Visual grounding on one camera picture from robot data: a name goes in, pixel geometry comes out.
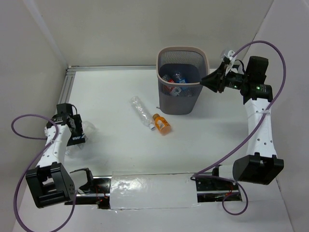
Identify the red label bottle red cap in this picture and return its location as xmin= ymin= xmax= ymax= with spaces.
xmin=161 ymin=74 xmax=175 ymax=83

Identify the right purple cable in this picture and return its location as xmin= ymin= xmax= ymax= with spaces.
xmin=190 ymin=40 xmax=287 ymax=216

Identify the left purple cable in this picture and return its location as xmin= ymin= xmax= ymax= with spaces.
xmin=11 ymin=114 xmax=77 ymax=232

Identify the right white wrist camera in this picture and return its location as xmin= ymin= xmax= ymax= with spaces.
xmin=221 ymin=49 xmax=237 ymax=73

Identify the blue label bottle white cap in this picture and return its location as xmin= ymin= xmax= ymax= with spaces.
xmin=169 ymin=87 xmax=189 ymax=97

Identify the clear unlabelled plastic bottle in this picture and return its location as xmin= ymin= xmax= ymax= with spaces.
xmin=130 ymin=96 xmax=155 ymax=131

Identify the aluminium frame rail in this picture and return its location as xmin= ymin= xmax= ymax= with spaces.
xmin=37 ymin=64 xmax=239 ymax=175

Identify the purple cable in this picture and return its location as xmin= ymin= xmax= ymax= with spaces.
xmin=190 ymin=40 xmax=287 ymax=216
xmin=11 ymin=114 xmax=77 ymax=232

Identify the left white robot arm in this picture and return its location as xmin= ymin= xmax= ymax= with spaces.
xmin=26 ymin=103 xmax=87 ymax=208

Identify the white taped front panel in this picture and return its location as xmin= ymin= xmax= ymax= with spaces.
xmin=110 ymin=174 xmax=198 ymax=210

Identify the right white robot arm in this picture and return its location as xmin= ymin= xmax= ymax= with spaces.
xmin=200 ymin=56 xmax=284 ymax=185

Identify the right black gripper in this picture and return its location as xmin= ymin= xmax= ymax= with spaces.
xmin=200 ymin=61 xmax=250 ymax=93

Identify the grey mesh waste bin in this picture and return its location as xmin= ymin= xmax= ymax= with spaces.
xmin=156 ymin=46 xmax=210 ymax=115

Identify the orange juice bottle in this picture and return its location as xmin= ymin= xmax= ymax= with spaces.
xmin=153 ymin=114 xmax=171 ymax=135

